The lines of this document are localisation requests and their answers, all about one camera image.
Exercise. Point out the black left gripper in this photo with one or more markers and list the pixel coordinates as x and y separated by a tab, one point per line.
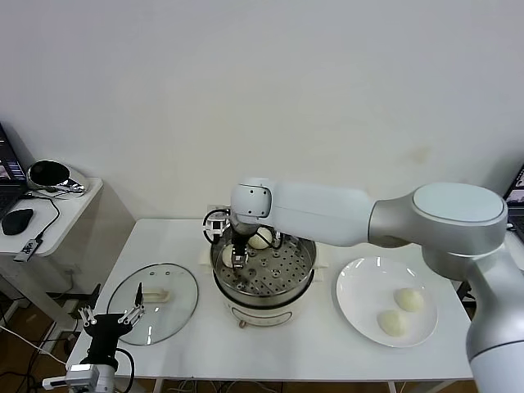
104	331

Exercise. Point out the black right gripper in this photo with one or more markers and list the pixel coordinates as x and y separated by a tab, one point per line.
240	237

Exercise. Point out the round glass pot lid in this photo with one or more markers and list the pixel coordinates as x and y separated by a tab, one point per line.
180	294

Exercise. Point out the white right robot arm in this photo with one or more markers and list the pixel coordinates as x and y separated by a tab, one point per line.
327	213

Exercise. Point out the perforated steel steamer basket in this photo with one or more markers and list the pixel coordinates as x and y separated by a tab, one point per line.
278	282

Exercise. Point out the cream electric cooker base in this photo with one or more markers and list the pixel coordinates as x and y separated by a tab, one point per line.
262	315

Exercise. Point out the small grey usb hub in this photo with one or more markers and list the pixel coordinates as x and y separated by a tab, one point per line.
28	249

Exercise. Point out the white side table with mouse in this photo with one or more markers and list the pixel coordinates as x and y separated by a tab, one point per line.
86	192

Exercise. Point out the large white plate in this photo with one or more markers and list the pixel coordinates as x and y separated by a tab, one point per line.
360	286

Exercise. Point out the black computer mouse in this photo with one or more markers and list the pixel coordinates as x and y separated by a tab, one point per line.
17	221

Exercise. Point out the black laptop beside chrome device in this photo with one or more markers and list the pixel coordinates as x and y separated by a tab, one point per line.
8	163

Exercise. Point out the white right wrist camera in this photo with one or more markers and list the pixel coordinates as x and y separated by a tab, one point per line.
215	225

